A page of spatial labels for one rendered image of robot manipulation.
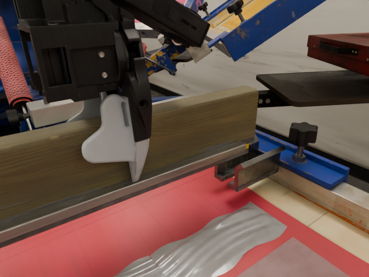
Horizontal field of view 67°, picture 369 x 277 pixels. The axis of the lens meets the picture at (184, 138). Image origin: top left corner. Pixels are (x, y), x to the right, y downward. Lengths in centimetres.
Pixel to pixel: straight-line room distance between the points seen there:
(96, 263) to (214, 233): 15
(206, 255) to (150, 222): 10
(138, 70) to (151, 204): 27
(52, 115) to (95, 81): 35
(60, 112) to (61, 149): 32
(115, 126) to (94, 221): 22
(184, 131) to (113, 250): 18
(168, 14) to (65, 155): 15
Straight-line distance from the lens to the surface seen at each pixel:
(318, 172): 47
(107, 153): 26
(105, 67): 24
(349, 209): 46
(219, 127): 34
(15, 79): 77
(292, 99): 99
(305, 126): 48
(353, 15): 235
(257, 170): 45
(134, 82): 23
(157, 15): 27
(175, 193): 47
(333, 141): 254
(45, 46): 22
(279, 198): 48
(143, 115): 24
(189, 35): 28
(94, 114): 31
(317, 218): 46
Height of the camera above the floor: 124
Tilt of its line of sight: 25 degrees down
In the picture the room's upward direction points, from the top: 2 degrees counter-clockwise
